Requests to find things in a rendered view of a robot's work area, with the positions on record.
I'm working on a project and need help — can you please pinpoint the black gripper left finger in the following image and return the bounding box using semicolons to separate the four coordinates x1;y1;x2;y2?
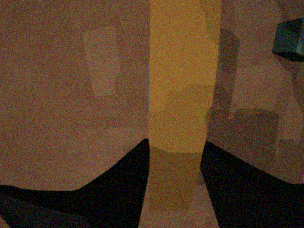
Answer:
0;139;151;228

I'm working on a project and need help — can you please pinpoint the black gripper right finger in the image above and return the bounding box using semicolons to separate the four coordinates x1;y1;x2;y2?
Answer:
200;141;304;228

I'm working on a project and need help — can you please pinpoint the yellow bar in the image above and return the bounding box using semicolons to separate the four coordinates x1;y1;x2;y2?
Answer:
148;0;221;211

